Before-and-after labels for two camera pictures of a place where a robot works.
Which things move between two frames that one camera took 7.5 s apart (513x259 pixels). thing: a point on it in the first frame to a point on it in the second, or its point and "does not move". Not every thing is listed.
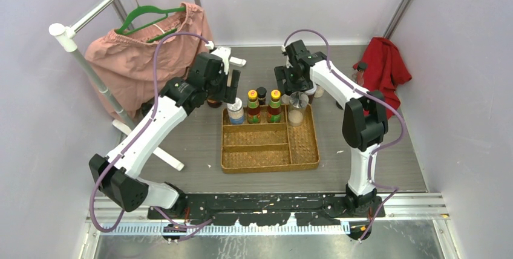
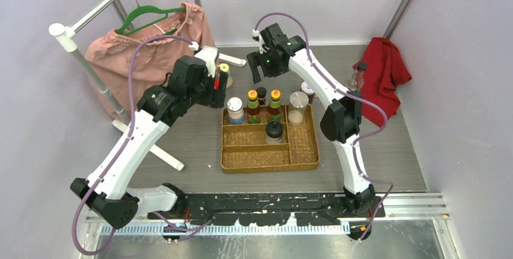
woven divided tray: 267,146 does not move
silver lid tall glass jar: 298,102 does not move
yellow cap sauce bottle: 274,110 does not move
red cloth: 385,71 does not move
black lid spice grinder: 285,98 to 274,132
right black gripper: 282,72 to 254,59
